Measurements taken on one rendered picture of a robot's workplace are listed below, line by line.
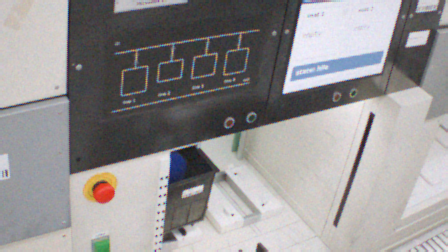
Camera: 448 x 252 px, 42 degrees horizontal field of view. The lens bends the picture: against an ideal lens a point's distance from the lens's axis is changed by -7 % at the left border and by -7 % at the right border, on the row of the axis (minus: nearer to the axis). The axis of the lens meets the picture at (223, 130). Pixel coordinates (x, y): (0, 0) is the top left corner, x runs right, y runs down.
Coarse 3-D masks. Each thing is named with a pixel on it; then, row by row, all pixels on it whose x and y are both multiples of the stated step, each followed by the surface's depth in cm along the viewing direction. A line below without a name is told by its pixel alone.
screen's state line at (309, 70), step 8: (352, 56) 124; (360, 56) 125; (368, 56) 127; (376, 56) 128; (312, 64) 118; (320, 64) 120; (328, 64) 121; (336, 64) 122; (344, 64) 124; (352, 64) 125; (360, 64) 127; (368, 64) 128; (296, 72) 117; (304, 72) 119; (312, 72) 120; (320, 72) 121; (328, 72) 122; (296, 80) 119
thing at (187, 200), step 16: (192, 144) 157; (192, 160) 161; (208, 160) 156; (192, 176) 161; (208, 176) 152; (176, 192) 149; (192, 192) 153; (208, 192) 157; (176, 208) 153; (192, 208) 157; (176, 224) 158; (192, 224) 162
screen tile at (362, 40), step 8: (360, 8) 117; (368, 8) 118; (376, 8) 119; (384, 8) 121; (360, 16) 118; (368, 16) 119; (376, 16) 121; (384, 16) 122; (392, 16) 123; (384, 24) 124; (360, 32) 121; (368, 32) 122; (376, 32) 124; (384, 32) 125; (352, 40) 121; (360, 40) 122; (368, 40) 124; (376, 40) 125; (384, 40) 127; (352, 48) 122; (360, 48) 124
